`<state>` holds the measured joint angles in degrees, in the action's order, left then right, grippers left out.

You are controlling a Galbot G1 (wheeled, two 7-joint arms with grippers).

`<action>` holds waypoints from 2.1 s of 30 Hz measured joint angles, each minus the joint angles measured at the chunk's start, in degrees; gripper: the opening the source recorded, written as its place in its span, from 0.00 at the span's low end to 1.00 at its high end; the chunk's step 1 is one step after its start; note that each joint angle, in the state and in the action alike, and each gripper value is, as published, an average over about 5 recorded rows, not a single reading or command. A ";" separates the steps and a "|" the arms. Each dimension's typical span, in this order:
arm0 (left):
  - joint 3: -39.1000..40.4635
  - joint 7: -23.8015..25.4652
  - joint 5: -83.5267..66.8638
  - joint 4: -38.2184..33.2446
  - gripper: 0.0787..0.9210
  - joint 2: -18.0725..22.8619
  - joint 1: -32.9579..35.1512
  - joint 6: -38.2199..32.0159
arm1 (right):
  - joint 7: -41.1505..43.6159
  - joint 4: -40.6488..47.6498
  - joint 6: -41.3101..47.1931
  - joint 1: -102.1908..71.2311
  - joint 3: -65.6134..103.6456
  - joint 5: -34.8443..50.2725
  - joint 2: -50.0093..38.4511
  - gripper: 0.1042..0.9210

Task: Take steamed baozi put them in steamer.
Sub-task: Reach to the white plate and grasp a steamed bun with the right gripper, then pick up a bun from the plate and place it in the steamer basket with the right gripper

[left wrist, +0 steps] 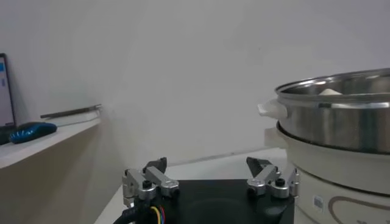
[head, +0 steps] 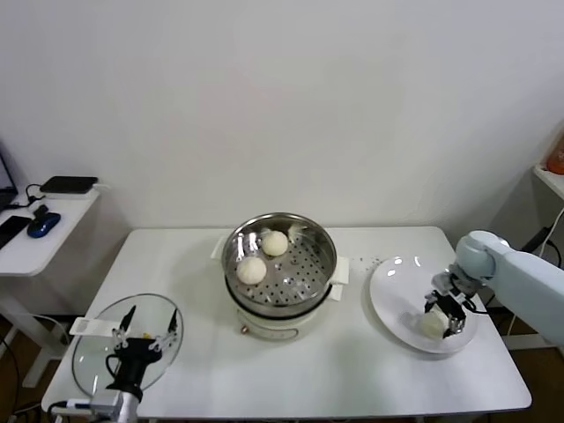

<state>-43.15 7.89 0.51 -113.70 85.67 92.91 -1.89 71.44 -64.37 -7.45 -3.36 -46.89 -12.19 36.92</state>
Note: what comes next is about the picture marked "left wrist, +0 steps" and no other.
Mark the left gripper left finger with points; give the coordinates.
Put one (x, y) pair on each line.
(155, 181)

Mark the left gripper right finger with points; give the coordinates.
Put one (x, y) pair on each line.
(266, 178)

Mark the white steamed baozi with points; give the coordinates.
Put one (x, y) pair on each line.
(330, 92)

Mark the stainless steel steamer basket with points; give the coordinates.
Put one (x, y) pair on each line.
(335, 128)

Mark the white electric pot base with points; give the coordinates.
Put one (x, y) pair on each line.
(335, 173)

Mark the white side table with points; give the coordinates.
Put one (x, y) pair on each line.
(45, 182)

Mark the flat black box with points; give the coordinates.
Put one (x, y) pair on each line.
(70, 111)

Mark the blue computer mouse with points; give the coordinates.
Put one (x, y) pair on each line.
(33, 132)

